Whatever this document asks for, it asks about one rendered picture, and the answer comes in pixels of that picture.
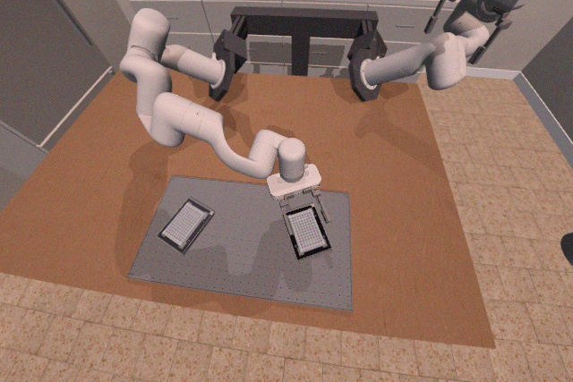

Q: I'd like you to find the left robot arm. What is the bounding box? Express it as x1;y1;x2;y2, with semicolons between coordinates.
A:
360;0;500;90

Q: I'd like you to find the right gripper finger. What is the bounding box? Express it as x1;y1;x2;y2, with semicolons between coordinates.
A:
303;187;331;224
279;192;294;235

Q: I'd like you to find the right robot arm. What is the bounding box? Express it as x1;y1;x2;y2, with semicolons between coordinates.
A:
120;8;308;183

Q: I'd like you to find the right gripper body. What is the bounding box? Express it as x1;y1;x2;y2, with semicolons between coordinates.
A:
267;164;321;200

